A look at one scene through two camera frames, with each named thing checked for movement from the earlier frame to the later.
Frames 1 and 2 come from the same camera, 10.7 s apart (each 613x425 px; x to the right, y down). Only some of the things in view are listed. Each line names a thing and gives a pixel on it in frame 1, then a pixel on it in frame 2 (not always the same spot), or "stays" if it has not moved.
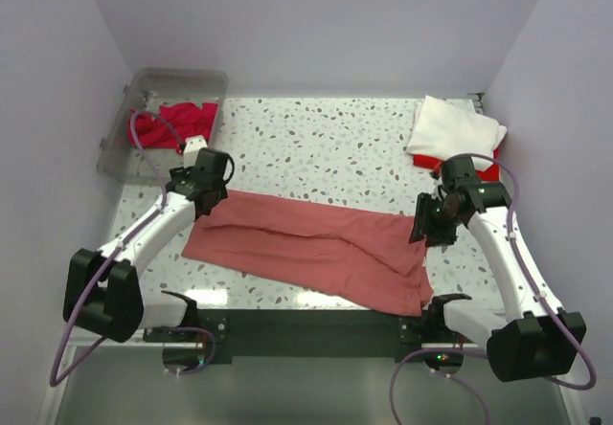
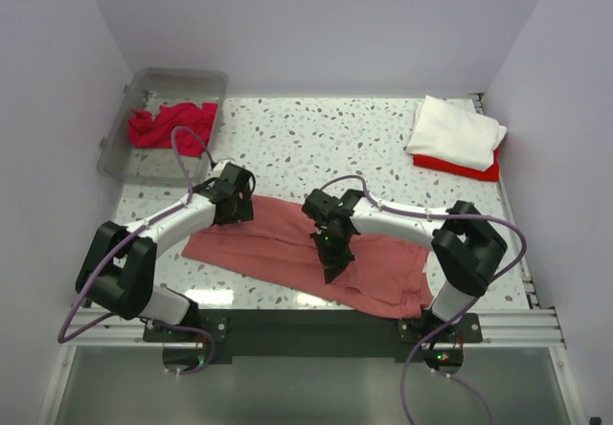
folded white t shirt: x=445 y=128 stays
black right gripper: x=422 y=223 → x=332 y=264
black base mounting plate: x=310 y=335 stays
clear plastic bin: x=148 y=90 stays
